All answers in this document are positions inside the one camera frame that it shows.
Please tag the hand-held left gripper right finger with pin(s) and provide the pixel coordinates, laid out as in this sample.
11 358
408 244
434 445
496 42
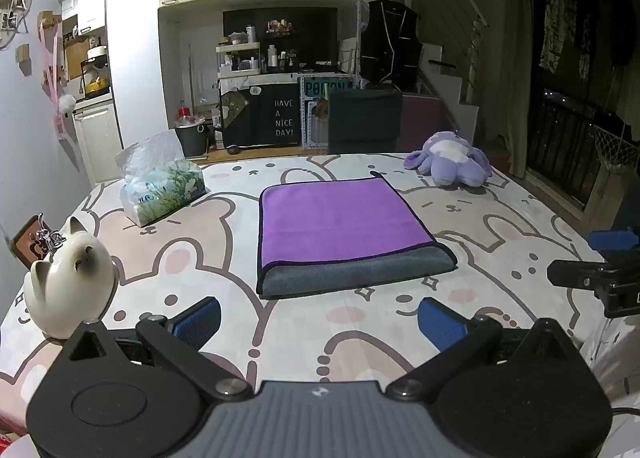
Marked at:
439 325

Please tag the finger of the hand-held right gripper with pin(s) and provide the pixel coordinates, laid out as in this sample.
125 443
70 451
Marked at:
614 239
575 274

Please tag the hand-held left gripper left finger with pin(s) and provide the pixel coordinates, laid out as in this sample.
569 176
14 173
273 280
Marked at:
201 320

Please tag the purple and grey towel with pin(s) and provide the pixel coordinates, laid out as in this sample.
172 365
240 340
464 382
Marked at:
340 233

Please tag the white net basket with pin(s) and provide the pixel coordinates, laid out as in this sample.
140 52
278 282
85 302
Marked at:
616 151

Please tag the white ceramic cat figurine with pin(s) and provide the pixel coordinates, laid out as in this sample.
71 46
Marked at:
67 283

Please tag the tissue pack with floral print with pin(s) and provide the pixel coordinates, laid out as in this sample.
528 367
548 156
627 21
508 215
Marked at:
160 183

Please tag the purple plush toy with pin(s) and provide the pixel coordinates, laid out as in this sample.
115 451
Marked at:
450 161

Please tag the dark grey waste bin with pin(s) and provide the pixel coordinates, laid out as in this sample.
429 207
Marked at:
192 138

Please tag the beige curtain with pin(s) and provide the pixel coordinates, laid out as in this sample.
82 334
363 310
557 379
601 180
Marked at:
517 78

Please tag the white lower cabinet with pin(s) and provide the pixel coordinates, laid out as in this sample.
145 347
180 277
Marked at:
97 138

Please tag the black cabinet curtain with lettering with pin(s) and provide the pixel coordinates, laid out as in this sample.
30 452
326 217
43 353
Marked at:
272 116

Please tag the dark chair back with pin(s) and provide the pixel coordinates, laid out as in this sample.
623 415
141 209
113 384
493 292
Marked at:
364 121

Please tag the white metal storage rack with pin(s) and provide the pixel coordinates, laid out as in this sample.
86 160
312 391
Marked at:
315 123

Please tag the hanging patterned garment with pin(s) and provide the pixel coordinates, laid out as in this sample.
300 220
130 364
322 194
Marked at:
554 13

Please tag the teal sign plate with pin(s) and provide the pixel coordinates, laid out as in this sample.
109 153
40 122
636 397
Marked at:
326 87

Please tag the white shelf rack with bottles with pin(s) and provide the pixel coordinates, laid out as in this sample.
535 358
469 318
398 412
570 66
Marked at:
239 58

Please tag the yellow kitchen appliance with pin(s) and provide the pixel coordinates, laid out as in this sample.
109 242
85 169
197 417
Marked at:
94 73

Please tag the black jacket with white trim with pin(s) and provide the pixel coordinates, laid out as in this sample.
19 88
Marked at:
389 46

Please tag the small wooden picture frame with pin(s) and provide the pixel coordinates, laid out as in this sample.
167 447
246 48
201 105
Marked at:
29 244

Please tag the pink ribbon wall hanging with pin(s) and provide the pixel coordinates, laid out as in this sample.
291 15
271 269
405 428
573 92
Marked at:
54 83

